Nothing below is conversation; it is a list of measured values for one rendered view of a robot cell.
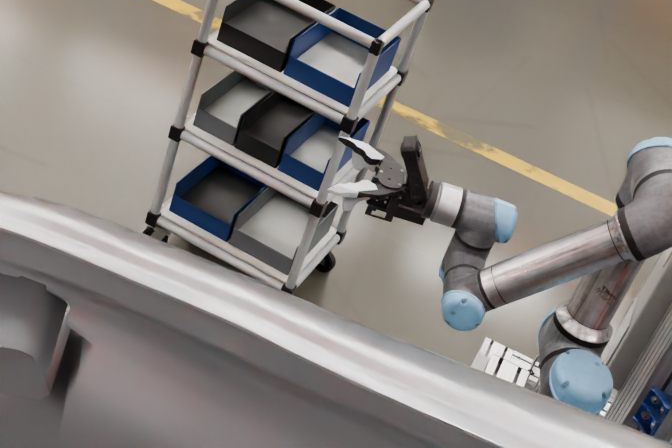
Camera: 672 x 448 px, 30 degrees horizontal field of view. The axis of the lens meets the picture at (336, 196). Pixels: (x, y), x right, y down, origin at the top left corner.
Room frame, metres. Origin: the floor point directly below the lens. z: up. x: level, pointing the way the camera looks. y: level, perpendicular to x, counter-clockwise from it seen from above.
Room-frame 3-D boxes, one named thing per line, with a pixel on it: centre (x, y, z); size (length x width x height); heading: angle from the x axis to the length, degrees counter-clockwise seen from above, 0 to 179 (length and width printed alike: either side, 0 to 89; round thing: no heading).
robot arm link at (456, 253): (1.94, -0.27, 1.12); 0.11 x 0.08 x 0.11; 5
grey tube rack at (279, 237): (3.15, 0.22, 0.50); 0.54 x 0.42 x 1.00; 77
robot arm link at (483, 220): (1.96, -0.27, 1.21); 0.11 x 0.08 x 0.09; 95
